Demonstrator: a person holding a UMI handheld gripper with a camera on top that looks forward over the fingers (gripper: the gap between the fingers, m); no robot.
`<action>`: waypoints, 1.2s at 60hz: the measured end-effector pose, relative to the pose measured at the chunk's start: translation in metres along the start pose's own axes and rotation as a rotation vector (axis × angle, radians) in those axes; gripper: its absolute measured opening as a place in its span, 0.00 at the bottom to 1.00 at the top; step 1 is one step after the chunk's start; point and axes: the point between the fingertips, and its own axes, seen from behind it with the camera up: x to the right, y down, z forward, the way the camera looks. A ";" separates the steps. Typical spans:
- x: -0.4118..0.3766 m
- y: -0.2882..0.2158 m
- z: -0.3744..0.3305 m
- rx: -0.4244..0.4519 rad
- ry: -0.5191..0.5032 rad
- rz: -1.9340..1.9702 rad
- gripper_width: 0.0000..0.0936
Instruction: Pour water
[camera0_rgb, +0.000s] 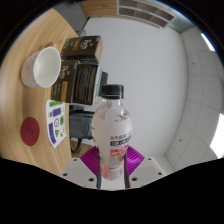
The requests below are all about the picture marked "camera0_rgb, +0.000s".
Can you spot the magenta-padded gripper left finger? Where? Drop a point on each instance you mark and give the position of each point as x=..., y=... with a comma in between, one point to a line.
x=78, y=171

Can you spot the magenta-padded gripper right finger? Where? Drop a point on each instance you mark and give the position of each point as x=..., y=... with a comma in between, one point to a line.
x=146, y=170

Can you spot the clear drink bottle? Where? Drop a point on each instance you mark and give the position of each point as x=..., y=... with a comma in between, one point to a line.
x=111, y=133

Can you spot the white leaflet with coloured stickers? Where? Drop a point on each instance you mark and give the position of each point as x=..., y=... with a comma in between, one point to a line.
x=56, y=123

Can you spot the flat round red coaster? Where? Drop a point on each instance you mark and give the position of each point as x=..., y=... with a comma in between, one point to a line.
x=30, y=131

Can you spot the rectangular ceiling light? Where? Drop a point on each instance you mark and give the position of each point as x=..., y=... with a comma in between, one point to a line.
x=207, y=42
x=218, y=136

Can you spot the black box with orange label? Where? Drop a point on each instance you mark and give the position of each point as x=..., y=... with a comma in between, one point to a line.
x=64, y=81

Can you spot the white paper cup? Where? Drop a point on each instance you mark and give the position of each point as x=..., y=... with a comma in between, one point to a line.
x=45, y=68

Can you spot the dark brown upright box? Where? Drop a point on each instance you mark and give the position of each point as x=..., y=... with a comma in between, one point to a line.
x=81, y=48

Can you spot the wooden shelf cabinet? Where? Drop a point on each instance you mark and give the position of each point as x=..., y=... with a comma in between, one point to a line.
x=140, y=11

